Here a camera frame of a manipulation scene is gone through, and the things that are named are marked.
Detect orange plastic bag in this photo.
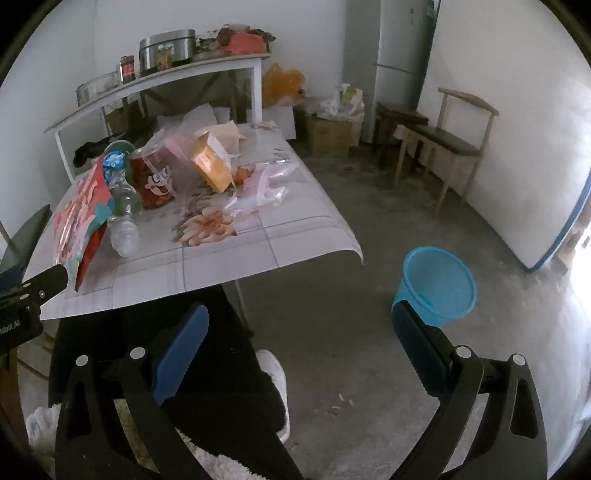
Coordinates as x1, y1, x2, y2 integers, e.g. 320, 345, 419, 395
262, 62, 306, 108

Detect grey refrigerator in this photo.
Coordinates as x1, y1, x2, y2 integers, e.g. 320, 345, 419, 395
344, 0, 440, 145

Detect person's white shoe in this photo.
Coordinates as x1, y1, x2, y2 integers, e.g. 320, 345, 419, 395
255, 349, 292, 443

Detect clear bottle blue label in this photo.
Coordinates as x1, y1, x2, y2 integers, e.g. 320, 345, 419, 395
102, 141, 143, 258

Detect person's black trouser leg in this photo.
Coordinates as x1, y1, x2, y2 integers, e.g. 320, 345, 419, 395
48, 285, 289, 480

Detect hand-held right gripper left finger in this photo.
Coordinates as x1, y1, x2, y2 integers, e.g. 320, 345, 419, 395
54, 302, 211, 480

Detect red plastic bag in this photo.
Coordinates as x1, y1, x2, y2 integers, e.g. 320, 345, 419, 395
216, 27, 279, 57

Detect brown paper bag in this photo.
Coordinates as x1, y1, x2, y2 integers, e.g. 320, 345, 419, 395
202, 119, 253, 154

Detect red snack bag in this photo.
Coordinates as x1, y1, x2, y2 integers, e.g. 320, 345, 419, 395
52, 159, 117, 292

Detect floral tablecloth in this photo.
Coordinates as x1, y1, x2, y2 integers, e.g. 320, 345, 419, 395
23, 122, 365, 321

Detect cardboard box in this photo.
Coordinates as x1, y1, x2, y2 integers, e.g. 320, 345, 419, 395
306, 113, 352, 158

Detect steel pot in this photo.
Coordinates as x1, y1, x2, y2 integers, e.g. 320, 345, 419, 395
139, 29, 197, 75

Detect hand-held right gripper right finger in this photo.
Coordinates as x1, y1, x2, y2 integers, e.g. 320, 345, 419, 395
392, 300, 550, 480

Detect orange carton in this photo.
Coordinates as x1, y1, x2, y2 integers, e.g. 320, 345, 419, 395
191, 131, 237, 193

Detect glass container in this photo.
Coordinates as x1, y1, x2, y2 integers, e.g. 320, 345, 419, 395
76, 73, 121, 108

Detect dark wooden stool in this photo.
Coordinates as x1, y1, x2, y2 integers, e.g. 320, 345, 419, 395
373, 102, 430, 163

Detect wooden chair dark seat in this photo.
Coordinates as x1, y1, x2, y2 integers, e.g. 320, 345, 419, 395
394, 87, 500, 217

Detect white framed shelf desk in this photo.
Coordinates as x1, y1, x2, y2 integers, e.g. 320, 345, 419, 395
44, 52, 273, 182

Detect white plastic bag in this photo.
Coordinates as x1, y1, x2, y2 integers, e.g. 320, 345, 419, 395
318, 83, 365, 121

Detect clear plastic bag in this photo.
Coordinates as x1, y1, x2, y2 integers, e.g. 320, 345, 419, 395
139, 124, 241, 195
222, 162, 297, 216

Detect black cloth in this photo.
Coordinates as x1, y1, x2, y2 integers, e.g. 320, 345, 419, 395
71, 133, 141, 168

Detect red snack tub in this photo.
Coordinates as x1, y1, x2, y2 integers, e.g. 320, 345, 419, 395
129, 147, 179, 209

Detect white fluffy cloth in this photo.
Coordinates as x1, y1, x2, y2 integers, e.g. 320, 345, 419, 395
25, 401, 259, 480

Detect blue trash basket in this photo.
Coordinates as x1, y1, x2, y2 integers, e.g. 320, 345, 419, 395
392, 246, 478, 329

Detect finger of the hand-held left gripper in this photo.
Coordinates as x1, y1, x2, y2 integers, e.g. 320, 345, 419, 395
23, 264, 69, 304

